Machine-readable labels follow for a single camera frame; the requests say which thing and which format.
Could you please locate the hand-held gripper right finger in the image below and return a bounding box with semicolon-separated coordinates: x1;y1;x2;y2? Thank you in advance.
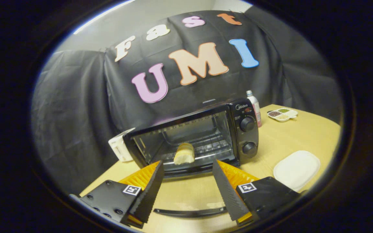
212;159;301;227

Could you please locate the white divided condiment dish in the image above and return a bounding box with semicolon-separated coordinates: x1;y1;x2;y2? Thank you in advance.
267;107;299;122

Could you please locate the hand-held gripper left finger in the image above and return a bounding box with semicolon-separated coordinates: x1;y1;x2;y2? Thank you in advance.
69;161;165;229

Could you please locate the small white toaster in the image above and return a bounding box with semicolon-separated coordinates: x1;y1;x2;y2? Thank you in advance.
108;128;136;162

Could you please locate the sliced bread loaf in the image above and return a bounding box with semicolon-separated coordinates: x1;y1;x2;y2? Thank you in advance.
173;142;196;166

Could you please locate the black toaster oven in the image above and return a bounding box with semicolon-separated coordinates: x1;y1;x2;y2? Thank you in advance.
123;98;260;218

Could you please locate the white oval plate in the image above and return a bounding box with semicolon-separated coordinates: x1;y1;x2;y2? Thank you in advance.
273;150;321;192

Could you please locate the black backdrop cloth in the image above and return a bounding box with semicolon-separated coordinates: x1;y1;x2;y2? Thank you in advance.
31;10;344;195

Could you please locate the pink label plastic bottle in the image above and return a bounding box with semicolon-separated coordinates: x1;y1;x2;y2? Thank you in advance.
246;90;262;128

